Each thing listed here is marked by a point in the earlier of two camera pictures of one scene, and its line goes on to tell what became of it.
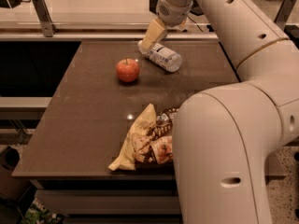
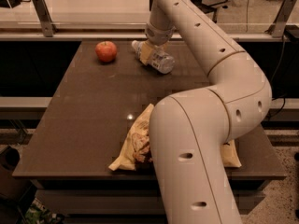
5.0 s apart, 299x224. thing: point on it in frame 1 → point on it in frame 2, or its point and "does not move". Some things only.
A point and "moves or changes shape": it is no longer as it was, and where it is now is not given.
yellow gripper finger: [184, 23] → [164, 47]
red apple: [127, 69] → [106, 50]
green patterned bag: [37, 214] does not move
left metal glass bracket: [43, 14] does not move
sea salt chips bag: [149, 142] does not move
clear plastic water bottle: [164, 58] moves or changes shape
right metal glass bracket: [285, 10] does not move
